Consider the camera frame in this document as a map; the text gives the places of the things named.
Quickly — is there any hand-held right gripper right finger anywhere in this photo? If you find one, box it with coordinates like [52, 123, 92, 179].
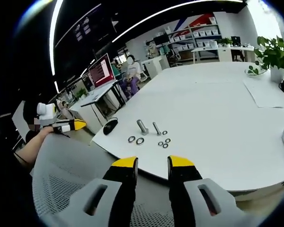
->
[167, 155, 251, 227]

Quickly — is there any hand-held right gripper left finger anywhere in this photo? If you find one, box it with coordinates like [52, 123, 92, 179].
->
[44, 156, 139, 227]

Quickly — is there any large threaded stud bolt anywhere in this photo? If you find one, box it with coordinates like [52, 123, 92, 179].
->
[136, 119, 149, 136]

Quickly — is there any small threaded stud bolt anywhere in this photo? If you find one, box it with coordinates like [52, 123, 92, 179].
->
[152, 122, 162, 137]

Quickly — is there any small green desk plant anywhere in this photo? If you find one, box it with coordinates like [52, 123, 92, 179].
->
[75, 87, 88, 99]
[216, 37, 233, 47]

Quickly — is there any black computer mouse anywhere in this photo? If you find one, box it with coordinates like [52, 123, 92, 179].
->
[102, 119, 118, 136]

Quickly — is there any white standing desk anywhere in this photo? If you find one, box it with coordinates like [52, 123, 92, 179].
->
[80, 79, 126, 134]

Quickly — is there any grey mesh office chair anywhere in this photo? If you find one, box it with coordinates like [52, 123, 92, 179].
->
[30, 133, 177, 227]

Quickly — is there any computer monitor with red screen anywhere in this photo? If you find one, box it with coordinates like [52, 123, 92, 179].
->
[88, 53, 116, 90]

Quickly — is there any ceiling light strip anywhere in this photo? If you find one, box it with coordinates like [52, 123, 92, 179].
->
[111, 0, 243, 44]
[48, 0, 65, 95]

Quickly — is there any hanging dark display screen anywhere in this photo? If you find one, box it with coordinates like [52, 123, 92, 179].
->
[72, 17, 92, 43]

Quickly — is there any black monitor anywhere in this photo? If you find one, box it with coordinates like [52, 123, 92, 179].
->
[153, 34, 170, 46]
[231, 35, 242, 47]

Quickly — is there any white paper sheet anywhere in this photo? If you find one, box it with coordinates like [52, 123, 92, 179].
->
[242, 77, 284, 109]

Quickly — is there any glass bowl with plant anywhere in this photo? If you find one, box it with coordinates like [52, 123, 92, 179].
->
[244, 64, 267, 77]

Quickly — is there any green plant in white pot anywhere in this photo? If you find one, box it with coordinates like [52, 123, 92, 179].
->
[254, 35, 284, 84]

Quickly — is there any white long desk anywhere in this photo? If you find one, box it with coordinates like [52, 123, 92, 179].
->
[190, 45, 256, 63]

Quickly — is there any white storage shelf with bins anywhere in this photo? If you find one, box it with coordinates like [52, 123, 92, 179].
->
[165, 16, 222, 62]

